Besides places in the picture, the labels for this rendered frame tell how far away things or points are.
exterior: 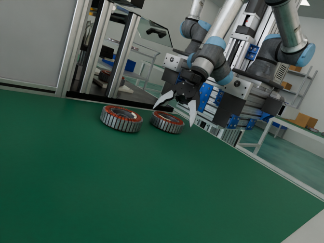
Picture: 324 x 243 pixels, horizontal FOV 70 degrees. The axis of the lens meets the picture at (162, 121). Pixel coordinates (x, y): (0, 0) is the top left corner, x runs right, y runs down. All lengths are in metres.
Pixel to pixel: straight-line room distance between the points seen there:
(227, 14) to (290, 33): 0.31
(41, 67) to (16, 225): 0.49
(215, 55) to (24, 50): 0.59
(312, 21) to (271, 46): 6.65
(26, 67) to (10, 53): 0.05
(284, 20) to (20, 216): 1.11
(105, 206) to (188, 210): 0.13
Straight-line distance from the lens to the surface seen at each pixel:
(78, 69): 0.93
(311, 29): 7.94
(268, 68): 1.39
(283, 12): 1.15
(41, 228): 0.30
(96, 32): 0.75
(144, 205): 0.37
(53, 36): 0.71
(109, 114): 0.60
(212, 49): 0.88
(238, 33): 1.62
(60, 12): 0.71
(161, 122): 0.71
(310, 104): 7.40
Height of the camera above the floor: 0.96
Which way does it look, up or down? 15 degrees down
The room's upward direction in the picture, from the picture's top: 21 degrees clockwise
